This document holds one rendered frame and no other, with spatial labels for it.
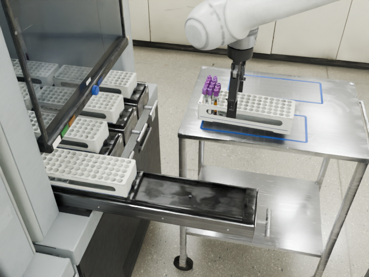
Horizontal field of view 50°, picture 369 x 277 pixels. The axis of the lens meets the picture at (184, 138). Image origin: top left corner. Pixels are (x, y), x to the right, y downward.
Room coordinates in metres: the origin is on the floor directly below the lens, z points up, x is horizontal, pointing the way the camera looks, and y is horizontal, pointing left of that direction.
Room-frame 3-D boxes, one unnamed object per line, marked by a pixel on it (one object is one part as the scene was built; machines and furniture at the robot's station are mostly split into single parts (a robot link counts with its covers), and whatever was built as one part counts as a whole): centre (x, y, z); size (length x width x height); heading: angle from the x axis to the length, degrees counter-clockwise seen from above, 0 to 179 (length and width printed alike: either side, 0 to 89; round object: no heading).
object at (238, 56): (1.04, -0.16, 1.06); 0.08 x 0.07 x 0.09; 164
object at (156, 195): (0.76, 0.12, 0.78); 0.73 x 0.14 x 0.09; 78
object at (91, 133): (0.98, 0.40, 0.83); 0.30 x 0.10 x 0.06; 78
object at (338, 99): (1.15, -0.32, 0.41); 0.67 x 0.46 x 0.82; 78
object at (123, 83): (1.28, 0.34, 0.83); 0.30 x 0.10 x 0.06; 78
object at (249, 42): (1.04, -0.16, 1.14); 0.09 x 0.09 x 0.06
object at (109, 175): (0.80, 0.29, 0.83); 0.30 x 0.10 x 0.06; 78
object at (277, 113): (1.03, -0.20, 0.88); 0.30 x 0.10 x 0.06; 74
